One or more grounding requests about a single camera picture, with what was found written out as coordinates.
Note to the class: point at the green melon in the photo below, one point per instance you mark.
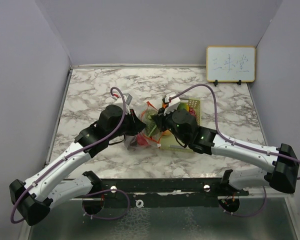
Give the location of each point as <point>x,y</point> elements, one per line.
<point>151,126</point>

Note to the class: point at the red grapes bunch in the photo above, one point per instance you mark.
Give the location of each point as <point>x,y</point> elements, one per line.
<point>192,112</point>

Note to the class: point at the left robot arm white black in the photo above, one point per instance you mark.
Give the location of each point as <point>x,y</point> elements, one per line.
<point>34,197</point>

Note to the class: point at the clear zip bag orange zipper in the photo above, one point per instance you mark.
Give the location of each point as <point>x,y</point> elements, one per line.
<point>153,141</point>

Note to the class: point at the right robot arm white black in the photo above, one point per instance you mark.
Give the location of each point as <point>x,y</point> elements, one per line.
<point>273,166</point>

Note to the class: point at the green plastic basket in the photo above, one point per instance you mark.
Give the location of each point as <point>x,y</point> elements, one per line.
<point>184,125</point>

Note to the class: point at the peach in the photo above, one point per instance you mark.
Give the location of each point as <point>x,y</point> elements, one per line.
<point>166,133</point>

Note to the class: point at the red apple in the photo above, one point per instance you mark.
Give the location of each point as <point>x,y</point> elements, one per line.
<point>141,141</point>

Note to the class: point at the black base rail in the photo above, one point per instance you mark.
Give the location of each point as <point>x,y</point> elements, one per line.
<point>118,193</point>

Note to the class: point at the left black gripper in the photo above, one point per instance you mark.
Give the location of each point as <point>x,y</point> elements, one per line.
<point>137,125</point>

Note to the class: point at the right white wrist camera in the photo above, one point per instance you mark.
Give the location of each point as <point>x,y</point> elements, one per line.
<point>170,103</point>

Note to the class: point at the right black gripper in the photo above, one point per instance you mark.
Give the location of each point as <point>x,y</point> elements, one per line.
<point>160,118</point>

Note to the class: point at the small whiteboard wooden frame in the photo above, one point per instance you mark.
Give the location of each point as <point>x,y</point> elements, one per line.
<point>230,64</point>

